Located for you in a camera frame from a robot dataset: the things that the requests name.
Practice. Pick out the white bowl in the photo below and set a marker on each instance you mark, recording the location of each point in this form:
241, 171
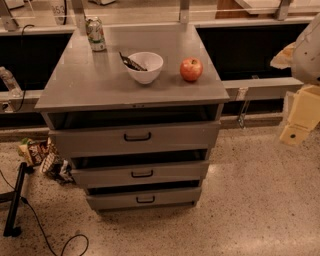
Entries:
149, 60

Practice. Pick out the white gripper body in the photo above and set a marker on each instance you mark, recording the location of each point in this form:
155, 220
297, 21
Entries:
307, 55

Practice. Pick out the checkered snack bag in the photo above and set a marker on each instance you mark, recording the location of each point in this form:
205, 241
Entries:
56, 168

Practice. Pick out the black stand leg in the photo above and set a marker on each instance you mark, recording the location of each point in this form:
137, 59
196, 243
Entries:
10, 230

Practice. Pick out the brown snack bag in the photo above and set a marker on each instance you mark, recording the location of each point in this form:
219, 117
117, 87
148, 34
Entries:
35, 151

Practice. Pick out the red apple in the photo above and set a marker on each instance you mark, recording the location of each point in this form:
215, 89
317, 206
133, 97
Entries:
191, 69

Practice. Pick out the middle grey drawer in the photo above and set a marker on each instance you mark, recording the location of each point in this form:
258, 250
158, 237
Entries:
140, 174

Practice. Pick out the top grey drawer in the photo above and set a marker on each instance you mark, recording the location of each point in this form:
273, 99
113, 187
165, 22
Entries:
106, 141

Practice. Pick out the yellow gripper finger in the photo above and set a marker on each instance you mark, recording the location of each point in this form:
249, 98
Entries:
303, 117
284, 59

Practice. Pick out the black rxbar chocolate bar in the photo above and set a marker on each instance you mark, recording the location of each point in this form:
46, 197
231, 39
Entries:
131, 64

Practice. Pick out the metal rail bracket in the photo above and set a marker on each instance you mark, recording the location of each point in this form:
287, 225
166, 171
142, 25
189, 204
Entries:
243, 108

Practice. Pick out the grey drawer cabinet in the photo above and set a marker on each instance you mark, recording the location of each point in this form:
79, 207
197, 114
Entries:
94, 90

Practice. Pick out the clear plastic bottle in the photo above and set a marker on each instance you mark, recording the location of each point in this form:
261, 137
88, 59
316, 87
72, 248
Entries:
11, 83

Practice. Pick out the bottom grey drawer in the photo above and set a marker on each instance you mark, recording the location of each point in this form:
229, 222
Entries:
144, 198

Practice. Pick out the grey drawer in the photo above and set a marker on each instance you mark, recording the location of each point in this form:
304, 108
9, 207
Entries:
106, 141
144, 198
140, 174

